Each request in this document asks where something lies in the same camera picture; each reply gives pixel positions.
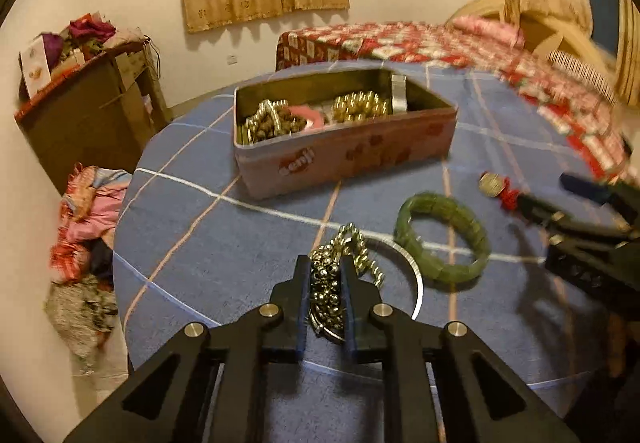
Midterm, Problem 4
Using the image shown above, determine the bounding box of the bed with red quilt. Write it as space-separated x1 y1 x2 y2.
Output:
275 20 633 184

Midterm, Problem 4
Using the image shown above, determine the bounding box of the pink rectangular tin box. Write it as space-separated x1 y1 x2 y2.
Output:
232 68 458 201

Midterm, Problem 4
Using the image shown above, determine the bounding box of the pink pillow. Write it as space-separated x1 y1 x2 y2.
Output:
452 14 526 49

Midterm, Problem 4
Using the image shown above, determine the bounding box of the golden bead bracelet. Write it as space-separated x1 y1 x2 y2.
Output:
331 90 392 124

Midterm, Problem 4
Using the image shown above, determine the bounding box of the white upright carton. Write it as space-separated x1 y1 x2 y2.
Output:
19 36 53 99

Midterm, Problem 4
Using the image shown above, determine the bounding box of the heap of purple clothes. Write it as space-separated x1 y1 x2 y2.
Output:
42 16 146 59

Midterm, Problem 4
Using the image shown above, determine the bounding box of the round table with blue cloth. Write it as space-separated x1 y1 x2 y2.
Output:
112 60 640 391

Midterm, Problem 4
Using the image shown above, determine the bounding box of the striped pillow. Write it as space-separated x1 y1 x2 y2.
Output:
545 49 618 106

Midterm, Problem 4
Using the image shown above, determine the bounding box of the green jade bracelet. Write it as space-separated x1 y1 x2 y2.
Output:
393 192 492 283

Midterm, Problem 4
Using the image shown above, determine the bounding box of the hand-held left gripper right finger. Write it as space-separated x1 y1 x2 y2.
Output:
340 253 583 443

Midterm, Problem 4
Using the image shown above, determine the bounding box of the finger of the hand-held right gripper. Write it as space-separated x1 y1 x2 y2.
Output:
515 193 632 244
559 172 640 224

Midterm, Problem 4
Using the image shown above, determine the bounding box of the pink bangle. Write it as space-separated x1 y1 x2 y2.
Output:
287 104 326 129

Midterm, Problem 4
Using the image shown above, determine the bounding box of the pile of colourful clothes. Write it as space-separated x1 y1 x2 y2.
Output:
44 162 133 364

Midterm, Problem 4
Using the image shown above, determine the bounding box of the coin charm with red cord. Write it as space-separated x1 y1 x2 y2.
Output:
479 172 523 212

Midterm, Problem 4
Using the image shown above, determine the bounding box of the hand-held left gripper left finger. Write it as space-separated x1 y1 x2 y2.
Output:
62 254 313 443

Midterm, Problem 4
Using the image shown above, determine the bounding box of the brown wooden cabinet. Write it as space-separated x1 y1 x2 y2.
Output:
14 40 173 196

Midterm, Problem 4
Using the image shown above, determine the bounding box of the cream wooden headboard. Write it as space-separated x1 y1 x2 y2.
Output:
445 0 596 64

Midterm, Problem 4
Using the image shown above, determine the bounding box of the thin silver hoop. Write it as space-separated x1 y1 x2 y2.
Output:
300 240 425 381

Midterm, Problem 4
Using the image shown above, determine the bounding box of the black hanging cable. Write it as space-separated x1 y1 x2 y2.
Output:
145 36 163 79

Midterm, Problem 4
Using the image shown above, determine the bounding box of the silver band bracelet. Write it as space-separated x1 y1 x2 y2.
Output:
390 73 412 114

